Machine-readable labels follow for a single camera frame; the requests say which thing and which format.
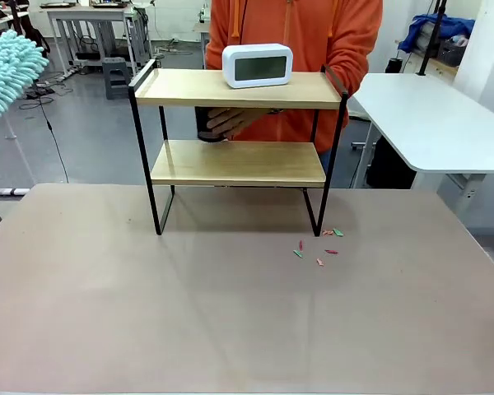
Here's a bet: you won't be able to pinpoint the person's left hand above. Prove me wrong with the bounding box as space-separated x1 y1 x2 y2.
207 106 269 140

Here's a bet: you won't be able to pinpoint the black floor cable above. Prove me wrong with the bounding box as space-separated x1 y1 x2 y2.
39 100 70 184

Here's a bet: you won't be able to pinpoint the grey background workbench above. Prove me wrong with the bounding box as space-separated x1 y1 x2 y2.
45 2 151 79

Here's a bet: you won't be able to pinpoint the black tripod pole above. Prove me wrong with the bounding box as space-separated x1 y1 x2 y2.
416 0 449 78

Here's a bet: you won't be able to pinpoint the black backpack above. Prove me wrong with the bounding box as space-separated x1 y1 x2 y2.
24 27 51 58

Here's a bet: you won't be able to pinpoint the two-tier wood metal shelf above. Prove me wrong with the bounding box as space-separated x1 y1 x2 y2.
128 59 350 238

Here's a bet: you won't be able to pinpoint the large white side table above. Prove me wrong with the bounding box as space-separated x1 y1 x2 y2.
351 72 494 194

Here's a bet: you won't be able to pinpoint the black mesh pen holder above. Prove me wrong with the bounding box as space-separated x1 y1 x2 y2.
194 105 232 144

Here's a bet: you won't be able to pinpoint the black bin under table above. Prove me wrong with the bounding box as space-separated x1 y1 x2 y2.
365 134 419 190

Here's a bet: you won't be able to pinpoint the turquoise chenille duster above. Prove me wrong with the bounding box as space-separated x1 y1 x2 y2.
0 28 51 130

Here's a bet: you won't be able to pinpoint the white digital alarm clock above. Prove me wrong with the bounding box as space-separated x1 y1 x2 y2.
221 43 295 90

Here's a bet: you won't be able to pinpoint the person in orange hoodie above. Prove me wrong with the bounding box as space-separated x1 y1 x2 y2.
205 0 384 174

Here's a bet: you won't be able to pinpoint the grey plastic step stool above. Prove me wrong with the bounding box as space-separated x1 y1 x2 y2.
102 57 132 101

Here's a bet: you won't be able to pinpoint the blue cloth heap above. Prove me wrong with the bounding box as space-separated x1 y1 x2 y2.
398 13 476 55

